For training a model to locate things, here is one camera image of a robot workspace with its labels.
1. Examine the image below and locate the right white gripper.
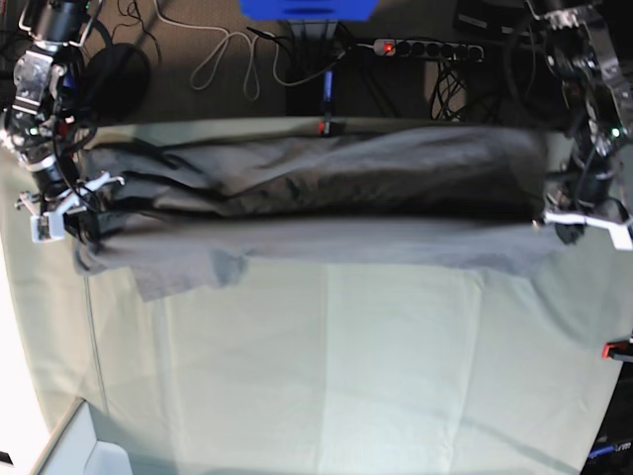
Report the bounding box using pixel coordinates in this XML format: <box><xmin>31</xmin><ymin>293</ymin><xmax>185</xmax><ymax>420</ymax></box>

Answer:
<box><xmin>15</xmin><ymin>172</ymin><xmax>125</xmax><ymax>243</ymax></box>

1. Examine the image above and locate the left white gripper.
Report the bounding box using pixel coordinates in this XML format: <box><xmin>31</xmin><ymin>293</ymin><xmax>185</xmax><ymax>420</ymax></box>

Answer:
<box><xmin>532</xmin><ymin>210</ymin><xmax>632</xmax><ymax>250</ymax></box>

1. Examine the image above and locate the grey t-shirt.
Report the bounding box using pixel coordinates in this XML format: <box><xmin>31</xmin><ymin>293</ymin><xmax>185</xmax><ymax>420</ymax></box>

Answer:
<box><xmin>73</xmin><ymin>126</ymin><xmax>564</xmax><ymax>301</ymax></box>

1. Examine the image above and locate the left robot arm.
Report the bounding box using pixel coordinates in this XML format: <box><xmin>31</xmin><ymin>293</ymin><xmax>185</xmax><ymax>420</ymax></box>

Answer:
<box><xmin>502</xmin><ymin>1</ymin><xmax>632</xmax><ymax>251</ymax></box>

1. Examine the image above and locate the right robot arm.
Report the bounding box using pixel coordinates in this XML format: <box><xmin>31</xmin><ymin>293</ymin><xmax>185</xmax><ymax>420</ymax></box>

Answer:
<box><xmin>1</xmin><ymin>1</ymin><xmax>125</xmax><ymax>243</ymax></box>

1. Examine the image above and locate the right edge clamp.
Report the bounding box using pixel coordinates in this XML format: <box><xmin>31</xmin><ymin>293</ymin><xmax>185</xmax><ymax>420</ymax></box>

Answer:
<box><xmin>601</xmin><ymin>338</ymin><xmax>633</xmax><ymax>364</ymax></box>

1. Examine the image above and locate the edge clamp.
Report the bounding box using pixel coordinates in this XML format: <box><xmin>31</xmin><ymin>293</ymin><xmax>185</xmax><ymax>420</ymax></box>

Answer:
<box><xmin>318</xmin><ymin>69</ymin><xmax>333</xmax><ymax>137</ymax></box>
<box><xmin>601</xmin><ymin>338</ymin><xmax>633</xmax><ymax>364</ymax></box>

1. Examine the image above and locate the black round base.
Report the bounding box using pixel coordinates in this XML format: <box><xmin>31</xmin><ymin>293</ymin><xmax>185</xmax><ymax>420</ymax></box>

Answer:
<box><xmin>79</xmin><ymin>43</ymin><xmax>151</xmax><ymax>124</ymax></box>

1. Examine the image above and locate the white bin corner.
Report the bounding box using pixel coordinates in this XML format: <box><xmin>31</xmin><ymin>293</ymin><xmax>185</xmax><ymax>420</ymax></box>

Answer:
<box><xmin>31</xmin><ymin>398</ymin><xmax>134</xmax><ymax>475</ymax></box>

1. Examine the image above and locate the black power strip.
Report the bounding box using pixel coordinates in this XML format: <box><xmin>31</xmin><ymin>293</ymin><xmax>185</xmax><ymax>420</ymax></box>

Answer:
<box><xmin>372</xmin><ymin>39</ymin><xmax>486</xmax><ymax>63</ymax></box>

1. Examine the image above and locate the blue box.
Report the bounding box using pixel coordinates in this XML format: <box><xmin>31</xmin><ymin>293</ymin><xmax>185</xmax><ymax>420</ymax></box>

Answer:
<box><xmin>239</xmin><ymin>0</ymin><xmax>378</xmax><ymax>22</ymax></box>

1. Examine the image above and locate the pale green table cloth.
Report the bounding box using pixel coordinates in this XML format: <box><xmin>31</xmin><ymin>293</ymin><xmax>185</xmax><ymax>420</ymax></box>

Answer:
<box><xmin>0</xmin><ymin>116</ymin><xmax>633</xmax><ymax>475</ymax></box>

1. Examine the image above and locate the centre edge clamp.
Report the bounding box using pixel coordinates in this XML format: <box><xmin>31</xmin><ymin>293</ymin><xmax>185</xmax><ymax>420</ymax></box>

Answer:
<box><xmin>318</xmin><ymin>69</ymin><xmax>333</xmax><ymax>137</ymax></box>

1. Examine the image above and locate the white looped cable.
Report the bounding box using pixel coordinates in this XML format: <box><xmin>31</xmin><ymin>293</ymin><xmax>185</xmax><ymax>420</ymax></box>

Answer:
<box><xmin>157</xmin><ymin>0</ymin><xmax>263</xmax><ymax>102</ymax></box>

